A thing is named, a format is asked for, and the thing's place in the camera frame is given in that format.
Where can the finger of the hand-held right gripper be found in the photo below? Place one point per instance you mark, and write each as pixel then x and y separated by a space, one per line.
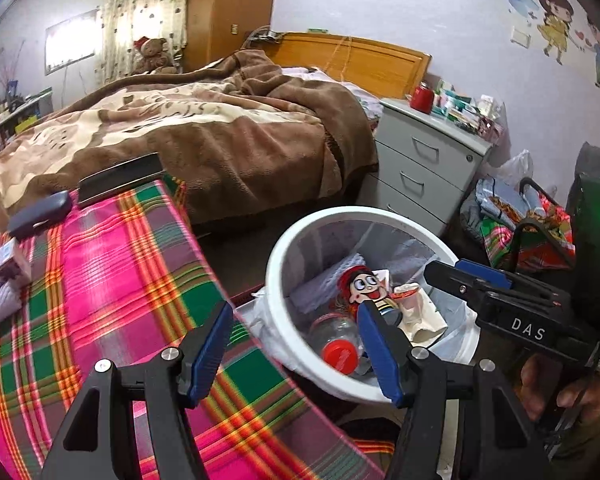
pixel 485 274
pixel 452 282

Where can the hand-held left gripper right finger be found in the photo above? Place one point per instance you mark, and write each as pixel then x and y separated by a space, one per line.
pixel 380 350

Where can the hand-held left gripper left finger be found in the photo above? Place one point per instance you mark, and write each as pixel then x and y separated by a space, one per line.
pixel 210 350

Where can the clear plastic bottle red label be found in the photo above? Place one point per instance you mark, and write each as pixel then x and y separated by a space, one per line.
pixel 337 332

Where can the paper wrapper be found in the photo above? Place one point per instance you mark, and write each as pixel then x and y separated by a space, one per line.
pixel 420 320

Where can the red cartoon drink can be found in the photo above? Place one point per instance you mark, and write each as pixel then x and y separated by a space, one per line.
pixel 362 285

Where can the white trash bin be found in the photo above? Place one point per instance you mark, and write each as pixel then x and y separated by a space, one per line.
pixel 275 270

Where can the person's right hand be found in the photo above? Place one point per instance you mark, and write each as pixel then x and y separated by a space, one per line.
pixel 535 377

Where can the clear plastic bin liner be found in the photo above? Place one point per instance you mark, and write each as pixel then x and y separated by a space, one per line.
pixel 252 312

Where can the colourful bag on floor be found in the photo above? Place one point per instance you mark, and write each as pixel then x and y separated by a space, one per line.
pixel 505 210

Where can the pink plaid tablecloth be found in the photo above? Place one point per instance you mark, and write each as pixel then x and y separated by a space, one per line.
pixel 130 285

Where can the white plastic bag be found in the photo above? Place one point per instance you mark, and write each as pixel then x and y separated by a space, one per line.
pixel 517 167

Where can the grey nightstand drawers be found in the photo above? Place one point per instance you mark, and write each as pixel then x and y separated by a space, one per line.
pixel 430 160

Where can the clutter of small boxes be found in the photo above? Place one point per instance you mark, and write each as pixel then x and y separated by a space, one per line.
pixel 465 107

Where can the red cup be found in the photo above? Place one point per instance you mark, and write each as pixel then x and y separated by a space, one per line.
pixel 421 97

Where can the black phone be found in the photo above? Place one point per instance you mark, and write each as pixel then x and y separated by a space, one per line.
pixel 120 180

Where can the brown beige blanket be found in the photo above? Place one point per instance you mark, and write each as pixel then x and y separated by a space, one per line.
pixel 205 135

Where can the dark blue glasses case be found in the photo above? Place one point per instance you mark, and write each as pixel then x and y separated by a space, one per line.
pixel 40 212

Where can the purple carton box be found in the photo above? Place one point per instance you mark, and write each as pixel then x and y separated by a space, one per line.
pixel 7 262

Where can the wooden bed headboard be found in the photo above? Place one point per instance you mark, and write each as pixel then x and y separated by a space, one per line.
pixel 370 62

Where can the pink bed sheet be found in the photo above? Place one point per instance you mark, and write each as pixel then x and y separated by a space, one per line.
pixel 320 76

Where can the brown teddy bear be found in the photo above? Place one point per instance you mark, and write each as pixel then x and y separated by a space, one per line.
pixel 152 55

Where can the shelf with bottles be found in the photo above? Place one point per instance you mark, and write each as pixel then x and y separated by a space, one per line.
pixel 10 120

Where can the power strip with plugs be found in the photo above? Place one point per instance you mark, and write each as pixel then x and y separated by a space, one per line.
pixel 262 36

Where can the window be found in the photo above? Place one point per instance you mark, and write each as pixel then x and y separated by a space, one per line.
pixel 72 40

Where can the dried branches in vase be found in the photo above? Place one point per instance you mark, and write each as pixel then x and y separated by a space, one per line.
pixel 7 70

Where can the wooden wardrobe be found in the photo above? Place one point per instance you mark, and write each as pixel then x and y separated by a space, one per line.
pixel 230 5

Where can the patterned curtain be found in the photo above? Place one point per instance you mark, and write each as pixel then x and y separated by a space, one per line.
pixel 130 0

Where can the white wall socket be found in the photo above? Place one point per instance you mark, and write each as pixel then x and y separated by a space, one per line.
pixel 521 36

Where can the cartoon wall sticker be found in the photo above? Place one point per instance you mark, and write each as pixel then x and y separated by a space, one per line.
pixel 555 15

